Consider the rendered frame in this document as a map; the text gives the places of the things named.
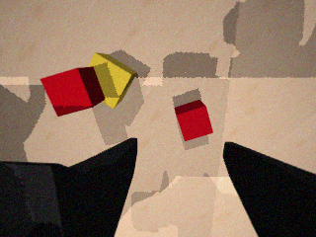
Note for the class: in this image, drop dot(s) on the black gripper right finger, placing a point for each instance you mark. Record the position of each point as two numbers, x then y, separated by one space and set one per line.
279 198

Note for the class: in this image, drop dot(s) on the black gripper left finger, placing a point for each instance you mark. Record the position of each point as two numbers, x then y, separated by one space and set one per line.
83 200

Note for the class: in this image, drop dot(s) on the yellow cube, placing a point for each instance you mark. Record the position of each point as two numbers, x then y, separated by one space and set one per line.
114 77

